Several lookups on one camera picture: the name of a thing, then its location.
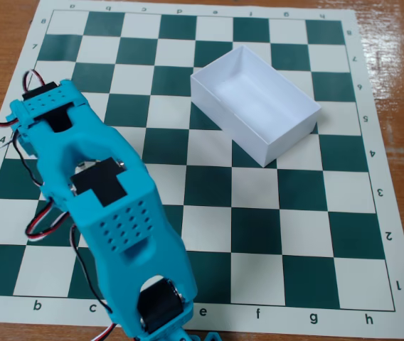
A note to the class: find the light blue robot arm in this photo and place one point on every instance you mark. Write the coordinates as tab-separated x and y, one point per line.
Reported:
123	227

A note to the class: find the green and white chessboard mat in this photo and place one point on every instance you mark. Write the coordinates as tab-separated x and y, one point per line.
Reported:
259	184

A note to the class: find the white open cardboard box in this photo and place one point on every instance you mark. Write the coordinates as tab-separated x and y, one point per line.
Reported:
252	96

